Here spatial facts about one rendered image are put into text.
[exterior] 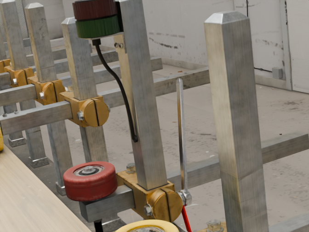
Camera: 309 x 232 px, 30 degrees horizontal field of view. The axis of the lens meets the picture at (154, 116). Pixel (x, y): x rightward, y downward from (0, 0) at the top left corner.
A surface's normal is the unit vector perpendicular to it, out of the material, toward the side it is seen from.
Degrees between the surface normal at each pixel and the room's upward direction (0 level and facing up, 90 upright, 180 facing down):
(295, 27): 90
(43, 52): 90
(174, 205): 90
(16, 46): 90
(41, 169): 0
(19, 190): 0
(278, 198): 0
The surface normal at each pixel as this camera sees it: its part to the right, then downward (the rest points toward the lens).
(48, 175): -0.14, -0.95
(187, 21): -0.88, 0.24
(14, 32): 0.45, 0.18
